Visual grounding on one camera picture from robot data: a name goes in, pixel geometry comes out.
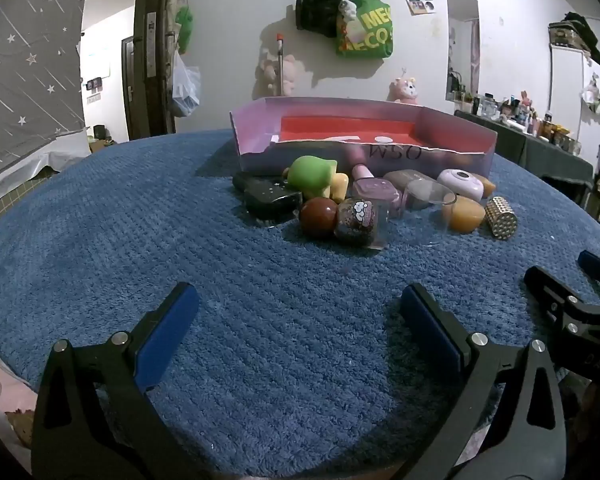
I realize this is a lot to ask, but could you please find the green hanging plush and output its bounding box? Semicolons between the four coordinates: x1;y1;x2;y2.
175;6;195;56

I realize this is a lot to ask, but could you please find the lilac round case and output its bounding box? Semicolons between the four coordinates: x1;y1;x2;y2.
436;168;485;202

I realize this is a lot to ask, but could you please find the gold studded cylinder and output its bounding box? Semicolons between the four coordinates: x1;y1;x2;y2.
484;196;520;242

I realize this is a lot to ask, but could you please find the grey star curtain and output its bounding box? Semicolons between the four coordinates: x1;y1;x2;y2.
0;0;93;186

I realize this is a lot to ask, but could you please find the black backpack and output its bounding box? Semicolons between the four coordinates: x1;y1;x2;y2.
296;0;343;38

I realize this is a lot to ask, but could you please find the dark bag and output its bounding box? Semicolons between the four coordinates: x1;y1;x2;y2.
548;11;600;61

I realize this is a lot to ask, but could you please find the pink nail polish bottle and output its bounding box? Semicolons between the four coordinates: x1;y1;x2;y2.
351;164;402;218

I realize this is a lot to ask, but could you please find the dark wooden door frame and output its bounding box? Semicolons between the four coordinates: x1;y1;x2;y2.
132;0;181;141

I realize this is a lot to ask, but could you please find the green yellow toy figure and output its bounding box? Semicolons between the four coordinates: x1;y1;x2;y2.
282;155;351;204

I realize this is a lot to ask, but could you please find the cartoon patterned dark bottle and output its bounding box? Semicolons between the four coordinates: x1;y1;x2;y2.
334;198;391;250

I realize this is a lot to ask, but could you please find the green tote bag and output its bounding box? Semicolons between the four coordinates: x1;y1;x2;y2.
336;0;395;59

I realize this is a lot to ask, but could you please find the white hanging ornament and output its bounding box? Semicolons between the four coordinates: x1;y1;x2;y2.
580;74;600;113

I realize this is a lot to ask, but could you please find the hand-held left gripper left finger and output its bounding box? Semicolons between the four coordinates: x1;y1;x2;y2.
31;281;201;480

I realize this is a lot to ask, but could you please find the dark cloth covered table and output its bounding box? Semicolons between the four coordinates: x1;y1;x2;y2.
454;110;595;201

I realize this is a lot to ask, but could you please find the brown ball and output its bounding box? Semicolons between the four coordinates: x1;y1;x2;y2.
300;197;339;240

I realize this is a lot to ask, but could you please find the clear glass cup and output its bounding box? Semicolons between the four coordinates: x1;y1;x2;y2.
402;180;458;247

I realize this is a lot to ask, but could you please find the pink cardboard box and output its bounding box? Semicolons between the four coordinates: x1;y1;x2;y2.
229;97;498;181

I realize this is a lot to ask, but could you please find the clear plastic bag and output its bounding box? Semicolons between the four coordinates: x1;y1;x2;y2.
171;52;202;118

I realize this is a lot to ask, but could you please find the row of cosmetic bottles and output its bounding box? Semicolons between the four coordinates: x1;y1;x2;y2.
447;72;583;156

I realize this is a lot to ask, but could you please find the pink bear plush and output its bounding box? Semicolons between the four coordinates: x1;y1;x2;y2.
389;76;422;106

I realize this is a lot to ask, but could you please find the pale pink cloth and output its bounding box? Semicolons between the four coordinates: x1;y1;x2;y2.
0;350;41;453

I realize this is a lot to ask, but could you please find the white wardrobe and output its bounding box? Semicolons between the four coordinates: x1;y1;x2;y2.
550;42;600;161

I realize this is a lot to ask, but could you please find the blue fluffy blanket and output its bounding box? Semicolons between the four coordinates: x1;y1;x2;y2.
0;127;600;480

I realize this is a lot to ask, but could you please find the white plastic sheet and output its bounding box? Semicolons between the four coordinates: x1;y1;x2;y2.
0;130;92;203

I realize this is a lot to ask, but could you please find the orange tipped mop handle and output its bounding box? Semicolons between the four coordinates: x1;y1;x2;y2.
276;32;286;97

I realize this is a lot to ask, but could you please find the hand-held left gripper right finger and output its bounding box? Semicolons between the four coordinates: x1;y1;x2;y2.
399;282;567;480

